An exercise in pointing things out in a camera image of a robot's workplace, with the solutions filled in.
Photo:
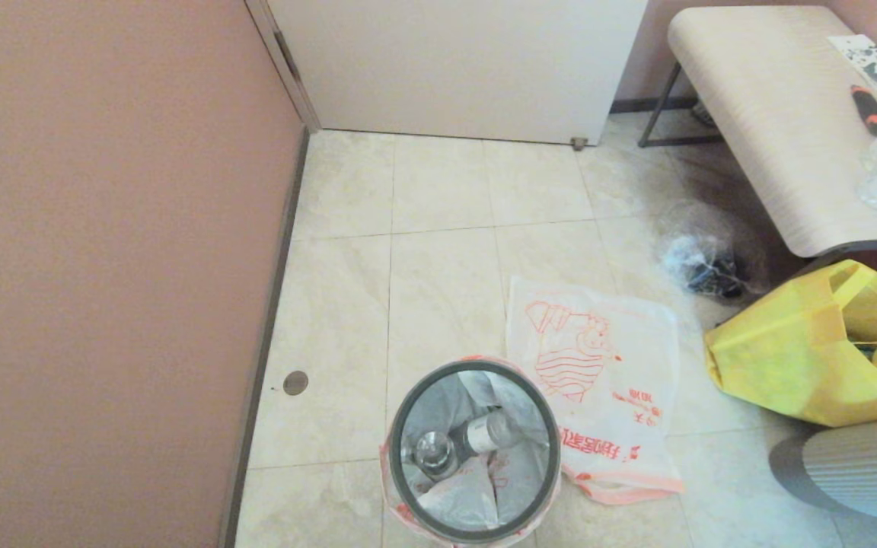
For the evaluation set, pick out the black round trash bin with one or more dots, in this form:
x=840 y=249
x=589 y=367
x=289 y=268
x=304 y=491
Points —
x=423 y=411

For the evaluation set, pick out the clear plastic bag dark contents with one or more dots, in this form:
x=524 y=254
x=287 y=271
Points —
x=701 y=262

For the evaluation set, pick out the yellow tote bag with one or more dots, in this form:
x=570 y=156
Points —
x=781 y=358

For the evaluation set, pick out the clear bottle with white label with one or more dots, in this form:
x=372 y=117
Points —
x=484 y=434

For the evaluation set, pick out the round metal floor drain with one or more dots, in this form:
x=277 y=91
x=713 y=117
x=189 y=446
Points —
x=295 y=383

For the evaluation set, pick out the small metal door stop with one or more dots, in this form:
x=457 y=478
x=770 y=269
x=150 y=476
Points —
x=579 y=143

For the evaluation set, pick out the white door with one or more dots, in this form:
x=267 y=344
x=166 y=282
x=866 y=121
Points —
x=469 y=68

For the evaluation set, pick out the beige bench with black legs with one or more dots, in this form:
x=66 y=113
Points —
x=773 y=129

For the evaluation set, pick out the dark green packet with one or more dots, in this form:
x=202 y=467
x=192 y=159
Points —
x=876 y=358

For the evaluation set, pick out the black and orange tool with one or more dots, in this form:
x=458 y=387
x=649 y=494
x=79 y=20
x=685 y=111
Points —
x=869 y=110

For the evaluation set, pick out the grey ribbed round object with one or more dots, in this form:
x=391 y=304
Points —
x=865 y=464

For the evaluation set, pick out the black and white printed leaflet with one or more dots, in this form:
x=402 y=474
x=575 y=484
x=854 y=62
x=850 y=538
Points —
x=869 y=57

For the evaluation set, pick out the white door frame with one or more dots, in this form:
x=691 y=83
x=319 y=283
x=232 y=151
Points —
x=286 y=65

